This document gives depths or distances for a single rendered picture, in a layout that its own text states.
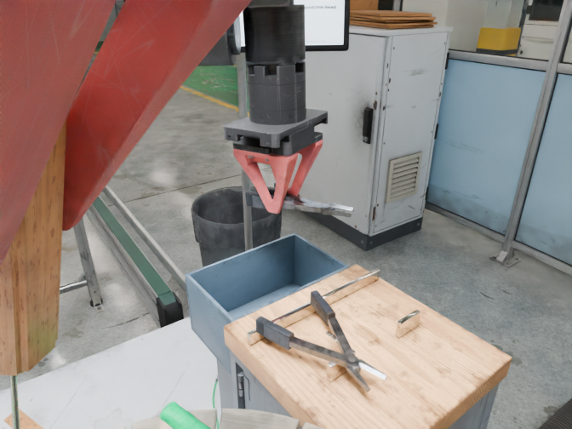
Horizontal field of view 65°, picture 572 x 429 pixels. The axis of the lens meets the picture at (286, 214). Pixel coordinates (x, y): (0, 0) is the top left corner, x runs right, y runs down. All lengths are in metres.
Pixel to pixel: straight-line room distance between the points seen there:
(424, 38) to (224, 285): 2.07
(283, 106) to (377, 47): 1.91
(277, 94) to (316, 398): 0.27
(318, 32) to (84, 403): 0.91
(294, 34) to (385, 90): 1.94
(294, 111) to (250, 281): 0.26
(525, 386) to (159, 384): 1.55
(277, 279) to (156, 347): 0.33
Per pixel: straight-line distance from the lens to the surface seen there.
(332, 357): 0.40
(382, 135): 2.42
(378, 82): 2.34
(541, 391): 2.08
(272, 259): 0.62
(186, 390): 0.81
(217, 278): 0.58
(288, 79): 0.43
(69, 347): 2.21
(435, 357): 0.45
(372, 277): 0.53
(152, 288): 1.08
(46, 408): 0.86
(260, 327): 0.43
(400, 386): 0.42
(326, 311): 0.44
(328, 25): 1.17
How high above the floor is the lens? 1.37
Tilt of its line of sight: 26 degrees down
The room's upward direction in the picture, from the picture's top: straight up
